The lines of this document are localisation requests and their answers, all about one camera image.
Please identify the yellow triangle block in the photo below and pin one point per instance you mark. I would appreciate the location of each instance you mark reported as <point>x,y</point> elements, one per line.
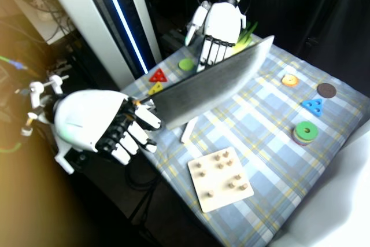
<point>156,88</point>

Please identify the white robot body column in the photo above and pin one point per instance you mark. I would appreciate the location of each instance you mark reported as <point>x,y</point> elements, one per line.
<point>86,12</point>

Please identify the white backdrop sheet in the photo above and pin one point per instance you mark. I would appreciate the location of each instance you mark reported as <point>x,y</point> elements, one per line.
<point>332,200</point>

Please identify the brown round cookie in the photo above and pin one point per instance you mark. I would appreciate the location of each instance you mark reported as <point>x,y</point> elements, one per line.
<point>326,90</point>

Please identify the black equipment box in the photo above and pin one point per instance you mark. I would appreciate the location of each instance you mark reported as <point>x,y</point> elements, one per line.
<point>173,41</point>

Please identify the green sandwich cookie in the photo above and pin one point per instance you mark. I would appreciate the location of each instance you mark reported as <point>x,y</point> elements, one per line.
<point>186,64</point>

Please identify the wooden peg board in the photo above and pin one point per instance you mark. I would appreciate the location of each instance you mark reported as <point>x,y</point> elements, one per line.
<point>219,183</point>

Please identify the tan swirl cookie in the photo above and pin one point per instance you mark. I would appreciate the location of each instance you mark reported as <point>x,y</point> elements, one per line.
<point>290,80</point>

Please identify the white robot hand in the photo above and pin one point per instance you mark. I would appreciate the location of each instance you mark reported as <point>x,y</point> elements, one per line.
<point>84,117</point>
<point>222,24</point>

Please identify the blue plaid table cloth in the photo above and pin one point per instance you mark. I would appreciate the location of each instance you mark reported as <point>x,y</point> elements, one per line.
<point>274,171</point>

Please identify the red triangle block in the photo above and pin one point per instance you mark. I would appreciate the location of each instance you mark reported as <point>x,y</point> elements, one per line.
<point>158,77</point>

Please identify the black curtain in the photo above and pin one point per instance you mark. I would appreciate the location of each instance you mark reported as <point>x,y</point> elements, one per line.
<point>318,12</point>

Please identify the blue triangle block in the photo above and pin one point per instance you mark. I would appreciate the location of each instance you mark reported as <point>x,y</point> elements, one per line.
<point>313,108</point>

